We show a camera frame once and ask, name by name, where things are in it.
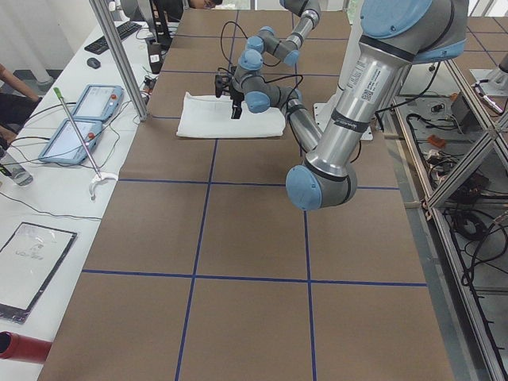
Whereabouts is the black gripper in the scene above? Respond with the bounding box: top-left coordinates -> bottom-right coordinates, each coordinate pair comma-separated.
230,89 -> 244,120

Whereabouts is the white long-sleeve printed shirt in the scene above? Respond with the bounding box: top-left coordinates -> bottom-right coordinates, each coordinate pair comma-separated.
176,93 -> 286,139

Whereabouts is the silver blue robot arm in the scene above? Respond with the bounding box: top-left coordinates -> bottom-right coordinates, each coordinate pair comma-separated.
245,0 -> 321,67
229,1 -> 468,210

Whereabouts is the upper blue teach pendant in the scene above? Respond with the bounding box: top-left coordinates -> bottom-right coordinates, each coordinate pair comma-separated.
71,84 -> 124,122

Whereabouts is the blue teach pendant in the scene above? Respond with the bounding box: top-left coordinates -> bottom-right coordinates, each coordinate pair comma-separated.
38,119 -> 102,165
71,84 -> 124,122

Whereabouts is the black keyboard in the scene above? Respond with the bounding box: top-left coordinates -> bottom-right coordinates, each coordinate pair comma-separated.
83,21 -> 143,56

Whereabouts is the black computer mouse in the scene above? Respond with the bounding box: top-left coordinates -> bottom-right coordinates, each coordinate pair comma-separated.
87,58 -> 101,69

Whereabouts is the lower blue teach pendant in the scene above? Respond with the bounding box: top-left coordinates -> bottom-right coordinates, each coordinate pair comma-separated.
38,119 -> 102,165

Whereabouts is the clear water bottle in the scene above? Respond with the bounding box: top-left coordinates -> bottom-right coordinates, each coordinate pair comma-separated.
1,148 -> 33,187

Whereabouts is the black framed paper sheet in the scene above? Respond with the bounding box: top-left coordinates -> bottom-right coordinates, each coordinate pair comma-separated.
1,222 -> 77,324

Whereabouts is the red cylinder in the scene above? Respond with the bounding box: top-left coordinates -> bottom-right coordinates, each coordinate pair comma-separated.
1,331 -> 52,364

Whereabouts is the wrist black camera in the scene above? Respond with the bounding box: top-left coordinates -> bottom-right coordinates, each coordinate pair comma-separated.
214,67 -> 234,98

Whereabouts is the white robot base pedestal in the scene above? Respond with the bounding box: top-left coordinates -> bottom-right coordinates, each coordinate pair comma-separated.
313,15 -> 376,141

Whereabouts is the grabber stick with green handle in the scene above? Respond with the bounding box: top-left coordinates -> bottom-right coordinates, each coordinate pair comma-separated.
53,87 -> 118,201

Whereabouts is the aluminium frame post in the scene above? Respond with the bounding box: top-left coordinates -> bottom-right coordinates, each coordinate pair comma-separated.
89,0 -> 148,122

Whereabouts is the aluminium truss frame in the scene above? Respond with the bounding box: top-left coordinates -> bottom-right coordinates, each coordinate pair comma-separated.
380,23 -> 508,381

